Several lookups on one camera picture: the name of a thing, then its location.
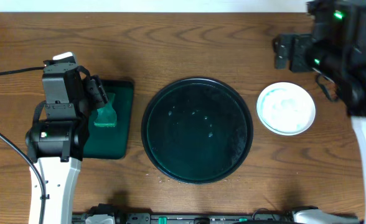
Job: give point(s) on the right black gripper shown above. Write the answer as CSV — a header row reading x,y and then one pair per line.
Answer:
x,y
303,45

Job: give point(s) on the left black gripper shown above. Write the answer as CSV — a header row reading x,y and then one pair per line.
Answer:
x,y
96,91

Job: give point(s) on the green sponge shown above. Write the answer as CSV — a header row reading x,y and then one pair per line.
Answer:
x,y
107,117

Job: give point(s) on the white plate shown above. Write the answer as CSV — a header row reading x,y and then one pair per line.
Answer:
x,y
286,108

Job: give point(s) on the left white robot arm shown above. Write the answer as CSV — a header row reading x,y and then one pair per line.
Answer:
x,y
58,135

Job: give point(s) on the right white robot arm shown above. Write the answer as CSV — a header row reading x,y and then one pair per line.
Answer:
x,y
336,50

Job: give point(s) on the dark green rectangular tray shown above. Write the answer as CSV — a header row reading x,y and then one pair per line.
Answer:
x,y
111,142

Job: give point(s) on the round black tray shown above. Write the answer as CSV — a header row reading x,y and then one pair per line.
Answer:
x,y
197,130

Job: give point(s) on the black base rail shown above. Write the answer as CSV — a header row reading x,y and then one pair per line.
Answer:
x,y
107,213

